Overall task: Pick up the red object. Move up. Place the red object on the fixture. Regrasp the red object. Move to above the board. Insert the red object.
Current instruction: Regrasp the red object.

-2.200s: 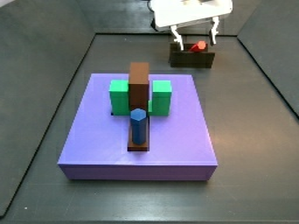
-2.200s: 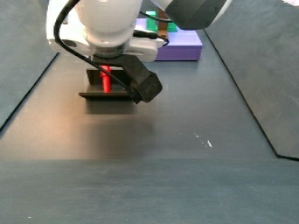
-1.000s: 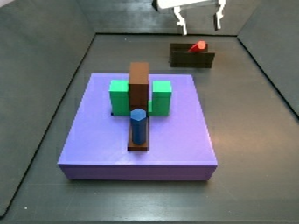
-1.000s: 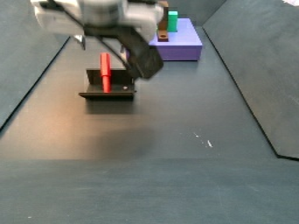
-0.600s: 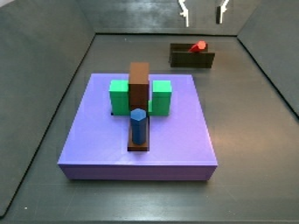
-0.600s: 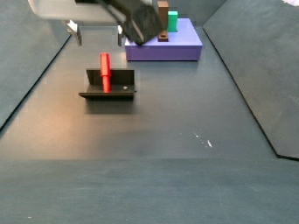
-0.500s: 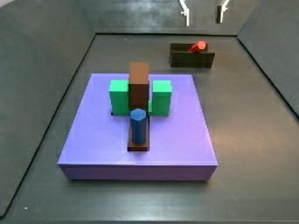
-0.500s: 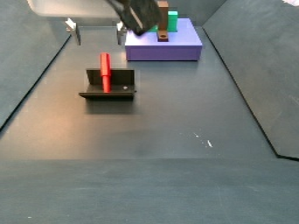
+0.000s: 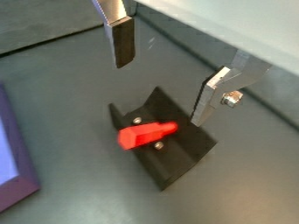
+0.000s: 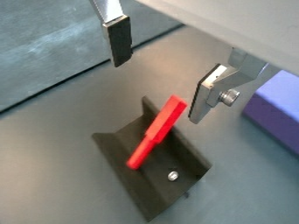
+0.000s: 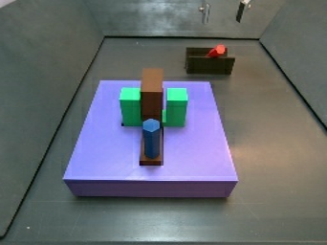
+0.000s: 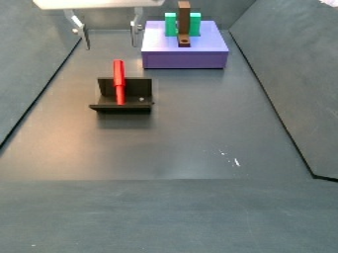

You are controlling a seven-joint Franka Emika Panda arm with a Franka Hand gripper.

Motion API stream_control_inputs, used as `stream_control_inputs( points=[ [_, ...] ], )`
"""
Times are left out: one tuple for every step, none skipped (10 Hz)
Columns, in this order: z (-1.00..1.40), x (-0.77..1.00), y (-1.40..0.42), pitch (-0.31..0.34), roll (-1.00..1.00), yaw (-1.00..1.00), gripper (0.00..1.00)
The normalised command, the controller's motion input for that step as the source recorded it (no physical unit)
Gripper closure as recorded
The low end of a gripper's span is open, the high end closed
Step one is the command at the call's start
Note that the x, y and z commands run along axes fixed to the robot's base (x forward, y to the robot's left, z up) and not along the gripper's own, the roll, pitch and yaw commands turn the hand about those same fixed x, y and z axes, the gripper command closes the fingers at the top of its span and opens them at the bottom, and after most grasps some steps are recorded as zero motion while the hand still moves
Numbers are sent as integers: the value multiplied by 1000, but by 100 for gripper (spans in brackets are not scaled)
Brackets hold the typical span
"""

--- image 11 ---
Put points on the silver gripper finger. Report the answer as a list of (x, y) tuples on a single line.
[(243, 6), (205, 10)]

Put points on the red hexagonal peg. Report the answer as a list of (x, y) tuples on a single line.
[(218, 51)]

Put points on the purple base board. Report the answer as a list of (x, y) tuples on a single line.
[(196, 169)]

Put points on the brown upright block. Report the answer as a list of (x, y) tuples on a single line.
[(151, 108)]

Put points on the green block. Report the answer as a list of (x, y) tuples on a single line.
[(130, 106), (176, 105)]

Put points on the blue hexagonal peg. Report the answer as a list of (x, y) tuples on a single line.
[(151, 135)]

